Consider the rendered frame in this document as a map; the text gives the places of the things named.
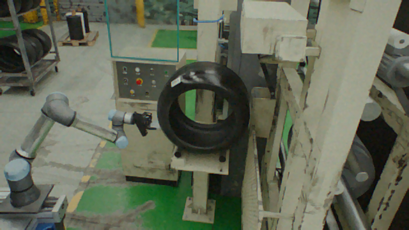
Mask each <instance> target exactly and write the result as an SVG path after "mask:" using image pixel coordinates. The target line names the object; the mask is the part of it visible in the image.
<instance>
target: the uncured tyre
mask: <svg viewBox="0 0 409 230"><path fill-rule="evenodd" d="M179 77H180V83H178V84H175V85H174V86H173V87H172V84H171V83H172V82H173V81H174V80H176V79H177V78H179ZM193 89H207V90H210V91H213V92H215V93H217V94H219V95H220V96H222V97H223V98H225V99H226V100H227V101H228V103H229V104H230V106H231V107H232V109H233V111H232V113H231V114H230V115H229V116H228V117H227V118H226V119H224V120H222V121H220V122H218V123H214V124H202V123H198V122H196V121H193V120H192V119H190V118H189V117H186V115H184V113H183V112H182V110H181V109H180V106H179V103H178V96H179V95H181V94H182V93H184V92H186V91H189V90H193ZM157 119H158V123H159V125H160V128H161V130H162V131H163V133H164V135H165V136H166V137H167V138H168V139H169V140H170V141H171V142H172V143H173V144H174V145H175V146H176V147H178V148H180V149H183V150H185V151H188V152H190V153H195V154H199V155H212V154H216V153H220V152H223V151H226V150H229V149H231V148H232V147H233V146H235V145H236V144H237V143H238V142H239V141H240V140H241V139H242V137H243V136H244V135H245V131H246V129H247V127H248V125H249V120H250V106H249V95H248V92H247V88H246V85H245V84H244V83H243V81H242V79H241V78H240V77H239V76H238V75H237V74H236V73H235V72H234V71H232V70H231V69H230V68H228V67H226V66H224V65H222V64H219V63H215V62H211V61H198V62H193V63H189V64H187V65H185V66H183V67H181V68H179V69H178V70H177V71H175V72H174V73H173V75H172V76H171V77H170V79H169V80H168V82H167V83H166V85H165V86H164V88H163V89H162V91H161V92H160V95H159V97H158V101H157Z"/></svg>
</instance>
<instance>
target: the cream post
mask: <svg viewBox="0 0 409 230"><path fill-rule="evenodd" d="M219 18H220V0H199V4H198V20H202V21H209V20H217V19H219ZM218 38H219V21H218V22H212V23H198V25H197V62H198V61H211V62H215V63H216V62H217V48H218ZM214 95H215V92H213V91H210V90H207V89H196V103H195V121H205V122H213V105H214ZM209 180H210V173H207V172H195V171H193V183H192V213H197V214H198V211H199V209H200V214H204V215H206V212H207V204H208V189H209Z"/></svg>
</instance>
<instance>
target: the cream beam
mask: <svg viewBox="0 0 409 230"><path fill-rule="evenodd" d="M308 24H309V21H308V20H307V19H306V18H305V17H303V16H302V15H301V14H299V12H297V11H296V10H295V9H294V8H292V7H291V6H290V5H289V4H288V3H285V2H273V1H249V0H243V3H242V16H241V22H240V30H241V31H240V32H241V38H240V39H241V40H242V46H241V50H242V53H249V54H266V55H273V53H274V50H275V43H276V39H277V38H278V37H280V36H282V35H291V36H292V35H301V36H306V33H307V28H308ZM242 28H243V35H242Z"/></svg>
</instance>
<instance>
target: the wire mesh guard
mask: <svg viewBox="0 0 409 230"><path fill-rule="evenodd" d="M251 127H252V135H251V137H249V139H248V144H247V157H246V162H245V170H244V176H243V185H242V189H243V193H242V230H253V227H254V230H260V227H261V221H262V218H263V205H262V198H261V186H260V179H259V167H258V154H257V148H256V135H255V128H254V125H252V126H251ZM251 149H253V150H251ZM253 152H254V153H253ZM251 161H252V162H251ZM251 165H252V166H251ZM249 169H250V171H249ZM252 170H253V171H252ZM254 172H255V173H254ZM251 174H252V175H251ZM251 178H252V179H251ZM255 179H256V180H255ZM253 180H254V181H253ZM249 182H251V183H249ZM254 182H255V184H254ZM252 184H253V186H252ZM248 186H250V187H248ZM247 187H248V188H247ZM251 188H252V189H251ZM255 189H256V191H255ZM253 190H254V191H253ZM251 191H252V193H251ZM256 193H257V195H256ZM252 194H253V195H252ZM254 194H255V195H254ZM249 198H250V199H249ZM252 198H253V200H252ZM254 198H255V200H254ZM246 202H250V204H249V203H246ZM257 202H258V204H257ZM256 205H257V208H256V209H255V207H256ZM247 206H248V207H247ZM251 206H252V207H251ZM253 206H254V208H253ZM251 210H252V212H251ZM254 210H255V212H253V211H254ZM250 213H251V215H250ZM258 213H259V214H258ZM252 214H253V216H252ZM244 215H245V216H244ZM257 216H258V218H257ZM249 217H250V218H249ZM255 219H256V220H255ZM248 220H249V222H248ZM245 222H246V223H248V225H247V224H246V223H245ZM251 226H252V228H251Z"/></svg>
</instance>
